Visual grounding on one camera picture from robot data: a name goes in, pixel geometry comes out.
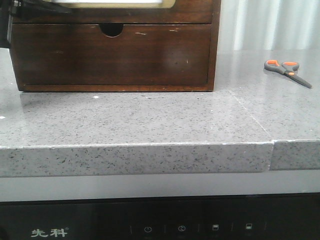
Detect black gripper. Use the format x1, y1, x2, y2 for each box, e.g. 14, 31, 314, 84
0, 0, 72, 48

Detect wooden drawer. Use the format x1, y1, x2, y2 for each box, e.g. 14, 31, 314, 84
13, 0, 221, 24
11, 24, 211, 85

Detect grey orange scissors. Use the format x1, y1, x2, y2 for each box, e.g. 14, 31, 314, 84
264, 59, 313, 89

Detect dark wooden drawer cabinet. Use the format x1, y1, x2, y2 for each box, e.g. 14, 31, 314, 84
7, 0, 220, 92

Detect black appliance control panel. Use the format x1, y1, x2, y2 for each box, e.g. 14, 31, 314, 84
0, 193, 320, 240

